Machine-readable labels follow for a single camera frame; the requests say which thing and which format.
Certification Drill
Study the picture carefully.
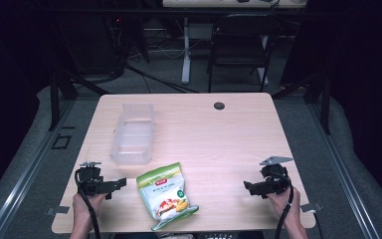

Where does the green and white snack bag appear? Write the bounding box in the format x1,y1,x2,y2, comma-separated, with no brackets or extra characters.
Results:
135,161,200,232

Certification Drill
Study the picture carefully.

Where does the white desk leg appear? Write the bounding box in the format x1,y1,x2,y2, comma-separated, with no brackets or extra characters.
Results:
181,16,192,86

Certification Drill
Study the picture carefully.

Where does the grey metal floor rail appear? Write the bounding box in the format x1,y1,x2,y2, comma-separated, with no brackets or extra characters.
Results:
0,99,78,239
305,99,382,239

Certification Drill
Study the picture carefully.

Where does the black metal stand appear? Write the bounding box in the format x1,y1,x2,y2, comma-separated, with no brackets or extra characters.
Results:
47,70,111,131
271,70,332,135

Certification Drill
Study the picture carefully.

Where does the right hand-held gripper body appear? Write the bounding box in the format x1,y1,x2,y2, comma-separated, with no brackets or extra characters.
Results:
259,155,294,196

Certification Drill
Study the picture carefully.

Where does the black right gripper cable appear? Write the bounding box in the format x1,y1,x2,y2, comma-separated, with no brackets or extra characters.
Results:
274,172,295,239

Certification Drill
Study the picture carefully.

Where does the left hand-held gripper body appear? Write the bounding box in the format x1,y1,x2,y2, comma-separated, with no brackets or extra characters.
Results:
75,161,107,197

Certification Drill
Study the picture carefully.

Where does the person's right hand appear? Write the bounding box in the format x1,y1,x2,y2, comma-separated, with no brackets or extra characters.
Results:
266,185,301,226

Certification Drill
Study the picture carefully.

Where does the person's left hand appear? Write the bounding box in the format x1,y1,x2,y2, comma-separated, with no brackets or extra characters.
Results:
72,192,107,223

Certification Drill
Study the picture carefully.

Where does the black chair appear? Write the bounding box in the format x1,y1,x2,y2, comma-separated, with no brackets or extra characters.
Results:
206,13,282,94

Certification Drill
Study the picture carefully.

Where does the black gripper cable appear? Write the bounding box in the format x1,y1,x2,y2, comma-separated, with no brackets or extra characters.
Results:
74,168,101,239
274,172,295,239

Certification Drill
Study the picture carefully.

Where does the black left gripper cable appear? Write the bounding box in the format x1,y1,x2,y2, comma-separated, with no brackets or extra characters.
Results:
74,168,101,239

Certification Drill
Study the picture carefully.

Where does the clear plastic storage box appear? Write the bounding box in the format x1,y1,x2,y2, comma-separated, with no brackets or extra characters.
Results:
109,103,156,166

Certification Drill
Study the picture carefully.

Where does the grey table edge bracket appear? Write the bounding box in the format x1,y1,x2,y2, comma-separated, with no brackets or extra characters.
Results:
45,205,71,217
299,201,323,214

